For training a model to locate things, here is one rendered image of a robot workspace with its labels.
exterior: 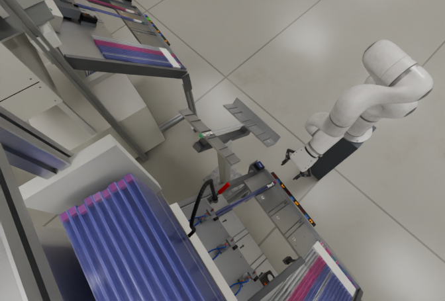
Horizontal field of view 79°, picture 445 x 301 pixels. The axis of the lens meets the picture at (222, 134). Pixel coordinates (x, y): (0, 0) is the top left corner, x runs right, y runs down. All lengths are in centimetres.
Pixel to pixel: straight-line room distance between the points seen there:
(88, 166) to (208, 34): 255
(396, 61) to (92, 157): 86
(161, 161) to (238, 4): 187
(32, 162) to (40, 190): 6
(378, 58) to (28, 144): 91
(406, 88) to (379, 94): 7
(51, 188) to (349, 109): 82
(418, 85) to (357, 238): 152
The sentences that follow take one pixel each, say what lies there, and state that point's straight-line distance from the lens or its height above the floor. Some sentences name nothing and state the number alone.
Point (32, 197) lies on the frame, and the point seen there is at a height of 170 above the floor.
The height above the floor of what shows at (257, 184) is 80.
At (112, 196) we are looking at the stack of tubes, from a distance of 49.
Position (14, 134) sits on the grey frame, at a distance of 38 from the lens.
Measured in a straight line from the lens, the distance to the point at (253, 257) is 109.
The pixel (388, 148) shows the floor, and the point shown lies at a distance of 260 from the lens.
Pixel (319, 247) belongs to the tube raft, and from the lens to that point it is 140.
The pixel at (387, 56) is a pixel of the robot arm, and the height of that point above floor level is 143.
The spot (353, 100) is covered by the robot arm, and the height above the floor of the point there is 135.
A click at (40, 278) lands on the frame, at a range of 26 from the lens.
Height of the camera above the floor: 210
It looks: 66 degrees down
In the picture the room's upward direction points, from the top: 3 degrees counter-clockwise
